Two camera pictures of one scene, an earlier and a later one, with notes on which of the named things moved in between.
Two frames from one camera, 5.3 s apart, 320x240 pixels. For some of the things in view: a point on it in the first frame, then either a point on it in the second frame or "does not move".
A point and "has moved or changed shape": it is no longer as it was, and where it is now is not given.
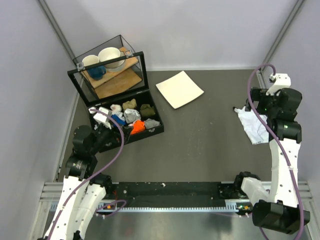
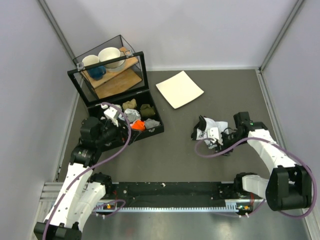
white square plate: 179,89 does not move
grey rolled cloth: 150,123 does not move
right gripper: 259,94 to 221,146
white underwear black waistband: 253,126 has moved or changed shape
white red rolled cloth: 116,107 does not move
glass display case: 112,70 does not move
